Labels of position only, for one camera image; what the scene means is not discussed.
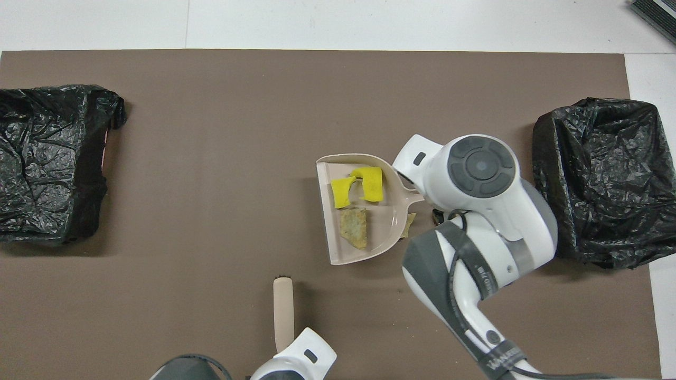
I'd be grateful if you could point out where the yellow sponge piece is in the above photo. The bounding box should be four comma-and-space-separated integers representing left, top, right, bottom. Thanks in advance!
350, 166, 384, 203
331, 176, 359, 210

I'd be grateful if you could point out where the beige hand brush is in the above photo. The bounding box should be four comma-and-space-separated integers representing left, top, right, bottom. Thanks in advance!
273, 274, 295, 353

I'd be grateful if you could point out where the bin with black bag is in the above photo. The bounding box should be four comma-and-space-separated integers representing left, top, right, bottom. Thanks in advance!
532, 97, 676, 270
0, 84, 128, 247

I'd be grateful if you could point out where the tan pastry piece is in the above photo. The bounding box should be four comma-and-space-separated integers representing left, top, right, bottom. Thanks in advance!
339, 207, 368, 250

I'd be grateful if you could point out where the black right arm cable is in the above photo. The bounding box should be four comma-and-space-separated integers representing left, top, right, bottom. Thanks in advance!
446, 208, 624, 380

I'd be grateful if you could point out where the black ribbed mat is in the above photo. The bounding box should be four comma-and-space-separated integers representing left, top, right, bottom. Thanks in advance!
630, 0, 676, 45

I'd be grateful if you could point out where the brown table mat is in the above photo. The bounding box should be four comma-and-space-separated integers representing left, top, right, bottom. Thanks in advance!
0, 49, 662, 380

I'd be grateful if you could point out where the beige plastic dustpan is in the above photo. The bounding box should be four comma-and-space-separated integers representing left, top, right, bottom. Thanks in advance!
315, 153, 426, 265

